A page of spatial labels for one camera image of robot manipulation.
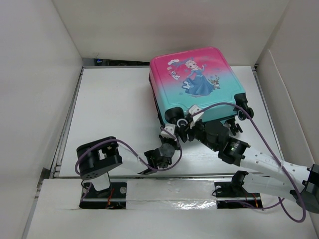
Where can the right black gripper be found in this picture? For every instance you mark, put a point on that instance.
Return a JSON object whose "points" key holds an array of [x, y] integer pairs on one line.
{"points": [[190, 133]]}

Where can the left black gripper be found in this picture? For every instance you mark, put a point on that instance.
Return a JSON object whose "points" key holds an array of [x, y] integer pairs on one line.
{"points": [[172, 140]]}

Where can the pink and teal kids suitcase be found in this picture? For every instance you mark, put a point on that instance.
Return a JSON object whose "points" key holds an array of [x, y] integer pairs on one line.
{"points": [[201, 77]]}

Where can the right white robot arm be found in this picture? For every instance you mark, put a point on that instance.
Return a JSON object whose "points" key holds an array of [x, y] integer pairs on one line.
{"points": [[296, 183]]}

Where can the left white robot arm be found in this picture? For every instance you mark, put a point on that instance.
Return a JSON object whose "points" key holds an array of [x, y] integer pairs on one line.
{"points": [[97, 158]]}

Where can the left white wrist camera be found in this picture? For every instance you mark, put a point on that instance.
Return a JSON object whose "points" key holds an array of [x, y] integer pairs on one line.
{"points": [[168, 131]]}

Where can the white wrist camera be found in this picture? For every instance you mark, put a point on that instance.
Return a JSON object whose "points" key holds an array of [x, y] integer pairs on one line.
{"points": [[168, 131], [195, 114]]}

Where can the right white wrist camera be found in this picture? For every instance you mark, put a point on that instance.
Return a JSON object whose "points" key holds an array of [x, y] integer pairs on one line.
{"points": [[195, 114]]}

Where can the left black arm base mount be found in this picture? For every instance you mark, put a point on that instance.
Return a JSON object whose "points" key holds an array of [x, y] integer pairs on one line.
{"points": [[113, 198]]}

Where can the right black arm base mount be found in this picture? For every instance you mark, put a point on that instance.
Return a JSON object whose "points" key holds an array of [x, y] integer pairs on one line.
{"points": [[232, 195]]}

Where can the aluminium front rail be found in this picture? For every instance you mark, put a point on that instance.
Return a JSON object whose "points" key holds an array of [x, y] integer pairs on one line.
{"points": [[173, 177]]}

